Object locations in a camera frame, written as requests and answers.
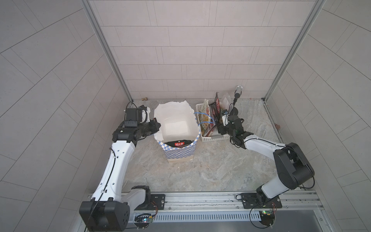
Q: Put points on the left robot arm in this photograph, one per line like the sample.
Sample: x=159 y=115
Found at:
x=108 y=210

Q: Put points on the checkered paper bag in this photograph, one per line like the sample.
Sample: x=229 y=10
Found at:
x=179 y=121

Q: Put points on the mapo tofu sauce packet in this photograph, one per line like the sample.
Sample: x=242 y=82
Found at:
x=206 y=117

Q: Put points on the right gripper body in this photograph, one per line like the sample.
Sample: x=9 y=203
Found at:
x=222 y=130

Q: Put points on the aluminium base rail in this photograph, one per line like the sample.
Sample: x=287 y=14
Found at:
x=228 y=207

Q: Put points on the left circuit board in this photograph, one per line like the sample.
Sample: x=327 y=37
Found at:
x=144 y=218

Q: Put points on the red seasoning packet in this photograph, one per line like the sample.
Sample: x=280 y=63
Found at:
x=217 y=104

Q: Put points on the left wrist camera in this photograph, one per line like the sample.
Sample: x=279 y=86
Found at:
x=136 y=116

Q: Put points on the circuit board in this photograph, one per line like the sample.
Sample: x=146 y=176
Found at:
x=267 y=218
x=144 y=218

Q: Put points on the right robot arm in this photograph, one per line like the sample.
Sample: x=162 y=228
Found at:
x=292 y=166

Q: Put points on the dark green seasoning packet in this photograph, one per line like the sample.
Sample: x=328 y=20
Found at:
x=179 y=143

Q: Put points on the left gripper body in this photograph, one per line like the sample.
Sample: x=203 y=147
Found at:
x=152 y=126

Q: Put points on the black microphone stand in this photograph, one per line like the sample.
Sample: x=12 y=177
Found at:
x=233 y=111

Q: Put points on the right circuit board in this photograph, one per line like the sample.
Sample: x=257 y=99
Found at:
x=267 y=218

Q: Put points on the white perforated plastic basket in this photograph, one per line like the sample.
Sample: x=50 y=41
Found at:
x=215 y=136

